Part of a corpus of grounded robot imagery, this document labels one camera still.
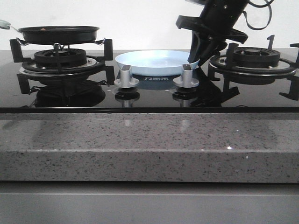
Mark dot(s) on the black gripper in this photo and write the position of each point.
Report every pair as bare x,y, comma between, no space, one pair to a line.
216,20

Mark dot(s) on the light blue plate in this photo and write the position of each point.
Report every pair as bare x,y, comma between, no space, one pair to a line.
155,63

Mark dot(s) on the black frying pan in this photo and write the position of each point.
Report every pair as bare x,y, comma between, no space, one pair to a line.
64,35

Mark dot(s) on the right black pan support grate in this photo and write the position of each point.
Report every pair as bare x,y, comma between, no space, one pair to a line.
226,66

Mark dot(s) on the black pan support grate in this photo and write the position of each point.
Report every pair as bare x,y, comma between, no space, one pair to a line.
226,66
62,76

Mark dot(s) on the right black gas burner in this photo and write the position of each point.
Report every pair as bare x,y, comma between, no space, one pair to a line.
253,57

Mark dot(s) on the black gas burner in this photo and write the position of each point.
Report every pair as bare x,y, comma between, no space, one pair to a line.
253,57
67,58

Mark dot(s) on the right silver stove knob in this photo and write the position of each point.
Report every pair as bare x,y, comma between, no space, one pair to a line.
186,80

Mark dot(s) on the silver stove knob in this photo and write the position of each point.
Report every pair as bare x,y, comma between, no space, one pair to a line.
126,79
186,80

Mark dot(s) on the left silver stove knob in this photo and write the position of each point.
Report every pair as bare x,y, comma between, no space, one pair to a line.
126,79

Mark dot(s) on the left black pan support grate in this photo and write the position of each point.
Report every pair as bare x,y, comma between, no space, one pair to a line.
62,76

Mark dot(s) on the left black gas burner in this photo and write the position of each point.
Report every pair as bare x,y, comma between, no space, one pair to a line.
67,58

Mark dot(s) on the black glass gas cooktop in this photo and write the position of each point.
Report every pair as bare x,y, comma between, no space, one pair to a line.
218,91

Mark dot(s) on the grey cabinet front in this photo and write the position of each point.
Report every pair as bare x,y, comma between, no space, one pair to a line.
147,203

